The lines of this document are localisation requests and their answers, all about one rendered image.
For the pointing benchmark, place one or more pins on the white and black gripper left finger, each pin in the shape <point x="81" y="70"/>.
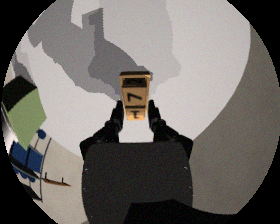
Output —
<point x="109" y="133"/>

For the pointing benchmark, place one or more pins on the brown wooden number cube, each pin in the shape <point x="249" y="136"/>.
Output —
<point x="135" y="112"/>
<point x="134" y="91"/>

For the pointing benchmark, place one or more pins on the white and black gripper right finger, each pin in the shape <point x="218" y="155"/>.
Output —
<point x="163" y="132"/>

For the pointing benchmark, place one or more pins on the shallow wooden tray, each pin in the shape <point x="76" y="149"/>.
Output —
<point x="137" y="74"/>

